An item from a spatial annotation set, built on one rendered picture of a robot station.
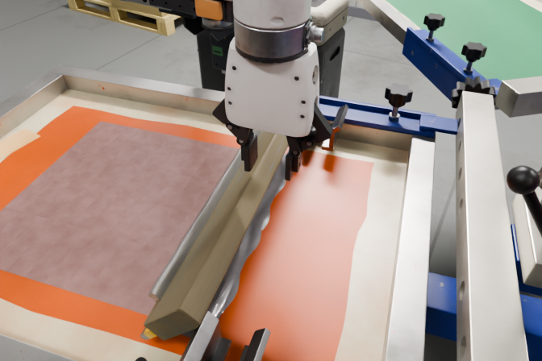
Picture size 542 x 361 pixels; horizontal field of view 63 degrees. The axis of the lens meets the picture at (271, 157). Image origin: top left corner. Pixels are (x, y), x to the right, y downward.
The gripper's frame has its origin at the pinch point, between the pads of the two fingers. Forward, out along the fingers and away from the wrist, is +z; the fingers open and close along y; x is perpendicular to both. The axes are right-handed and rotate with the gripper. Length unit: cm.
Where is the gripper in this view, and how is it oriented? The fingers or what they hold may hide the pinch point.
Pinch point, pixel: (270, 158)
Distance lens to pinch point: 55.0
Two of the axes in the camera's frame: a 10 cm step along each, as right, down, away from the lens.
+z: -0.1, 7.7, 6.4
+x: -3.1, 6.1, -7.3
